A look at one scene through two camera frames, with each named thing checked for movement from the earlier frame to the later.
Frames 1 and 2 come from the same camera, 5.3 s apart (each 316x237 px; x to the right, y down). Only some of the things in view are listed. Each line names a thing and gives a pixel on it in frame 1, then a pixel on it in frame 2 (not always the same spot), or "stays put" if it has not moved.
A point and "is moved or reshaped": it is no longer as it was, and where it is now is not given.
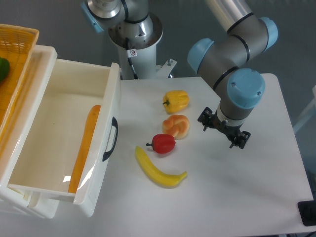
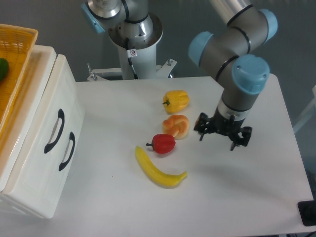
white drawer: [59, 95] is moved or reshaped
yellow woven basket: [17, 44] stays put
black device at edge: [307, 212] stays put
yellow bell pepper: [175, 100] stays put
